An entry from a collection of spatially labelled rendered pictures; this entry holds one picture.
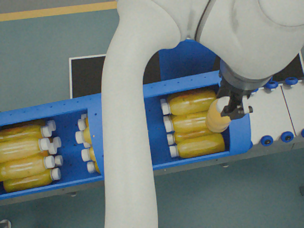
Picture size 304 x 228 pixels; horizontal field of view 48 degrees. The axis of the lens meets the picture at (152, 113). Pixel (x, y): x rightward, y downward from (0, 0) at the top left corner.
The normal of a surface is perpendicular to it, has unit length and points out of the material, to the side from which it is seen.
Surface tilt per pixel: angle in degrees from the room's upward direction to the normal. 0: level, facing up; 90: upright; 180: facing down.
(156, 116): 28
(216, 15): 37
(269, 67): 89
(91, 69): 0
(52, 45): 0
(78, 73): 0
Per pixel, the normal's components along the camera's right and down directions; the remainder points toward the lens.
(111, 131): -0.56, -0.22
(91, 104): -0.15, -0.73
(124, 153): -0.02, -0.33
